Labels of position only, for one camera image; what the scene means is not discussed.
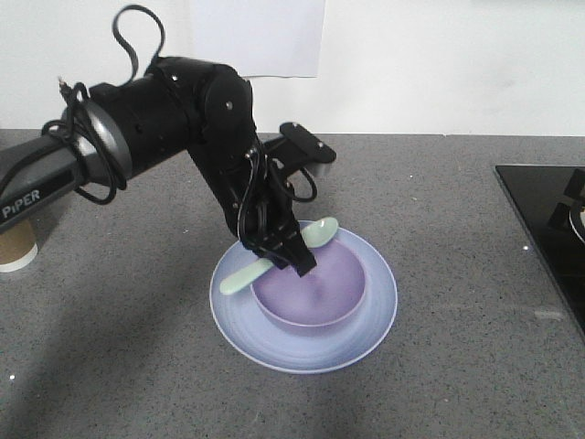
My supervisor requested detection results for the brown paper cup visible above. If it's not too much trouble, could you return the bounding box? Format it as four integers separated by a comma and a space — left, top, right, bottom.
0, 219, 38, 273

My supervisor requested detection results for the mint green plastic spoon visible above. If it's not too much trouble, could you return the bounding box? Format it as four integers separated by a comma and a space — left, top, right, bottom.
219, 217, 339, 295

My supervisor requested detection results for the light blue plate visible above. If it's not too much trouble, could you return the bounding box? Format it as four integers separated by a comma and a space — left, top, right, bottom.
209, 228, 398, 374

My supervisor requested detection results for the white paper on wall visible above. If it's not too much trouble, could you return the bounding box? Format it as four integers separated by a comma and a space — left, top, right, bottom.
189, 0, 325, 78

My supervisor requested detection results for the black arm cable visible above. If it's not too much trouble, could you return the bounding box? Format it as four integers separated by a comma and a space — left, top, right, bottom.
0, 4, 165, 206

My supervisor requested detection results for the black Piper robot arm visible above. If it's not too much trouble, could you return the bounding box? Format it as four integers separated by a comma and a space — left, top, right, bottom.
1, 58, 335, 275

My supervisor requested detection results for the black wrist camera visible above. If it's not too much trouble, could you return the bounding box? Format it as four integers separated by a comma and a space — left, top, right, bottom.
264, 123, 336, 177

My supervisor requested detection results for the black gas stove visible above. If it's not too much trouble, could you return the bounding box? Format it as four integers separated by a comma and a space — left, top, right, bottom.
495, 164, 584, 327

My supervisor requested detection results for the lilac plastic bowl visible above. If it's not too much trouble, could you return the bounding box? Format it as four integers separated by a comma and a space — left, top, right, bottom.
251, 240, 367, 336

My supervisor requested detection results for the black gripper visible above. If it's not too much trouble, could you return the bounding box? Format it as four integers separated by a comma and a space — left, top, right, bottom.
214, 150, 316, 277

